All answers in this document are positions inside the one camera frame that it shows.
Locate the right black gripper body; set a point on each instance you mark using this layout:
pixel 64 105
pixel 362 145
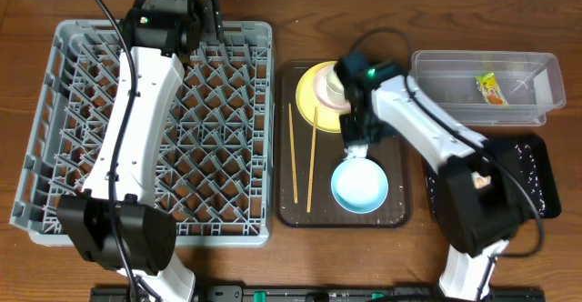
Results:
pixel 365 128

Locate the white tissue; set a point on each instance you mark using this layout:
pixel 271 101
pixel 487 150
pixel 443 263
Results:
pixel 356 151

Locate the cream white cup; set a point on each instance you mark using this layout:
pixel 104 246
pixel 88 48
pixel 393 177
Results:
pixel 334 87

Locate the wooden chopstick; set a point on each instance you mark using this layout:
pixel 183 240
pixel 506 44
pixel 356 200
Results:
pixel 292 152
pixel 312 162

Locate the pink bowl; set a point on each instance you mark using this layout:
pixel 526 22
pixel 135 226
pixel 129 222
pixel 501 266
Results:
pixel 320 91

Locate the light blue bowl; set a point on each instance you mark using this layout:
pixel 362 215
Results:
pixel 359 185

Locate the green yellow snack wrapper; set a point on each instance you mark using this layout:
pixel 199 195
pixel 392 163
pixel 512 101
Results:
pixel 488 86

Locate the rice and food scraps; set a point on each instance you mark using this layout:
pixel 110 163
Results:
pixel 532 167

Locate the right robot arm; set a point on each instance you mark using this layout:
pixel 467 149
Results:
pixel 386 90

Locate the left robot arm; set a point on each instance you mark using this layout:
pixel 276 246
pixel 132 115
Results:
pixel 114 221

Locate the grey dishwasher rack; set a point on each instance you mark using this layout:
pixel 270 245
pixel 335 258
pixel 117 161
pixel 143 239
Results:
pixel 216 159

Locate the black waste tray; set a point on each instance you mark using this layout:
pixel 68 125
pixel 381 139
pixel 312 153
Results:
pixel 473 192

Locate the yellow plate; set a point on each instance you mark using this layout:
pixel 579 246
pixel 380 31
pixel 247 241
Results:
pixel 306 101

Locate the dark brown serving tray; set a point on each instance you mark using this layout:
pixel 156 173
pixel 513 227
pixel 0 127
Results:
pixel 390 154

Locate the clear plastic bin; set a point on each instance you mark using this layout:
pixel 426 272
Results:
pixel 530 82

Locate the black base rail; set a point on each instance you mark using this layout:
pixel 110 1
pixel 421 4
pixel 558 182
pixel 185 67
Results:
pixel 417 293

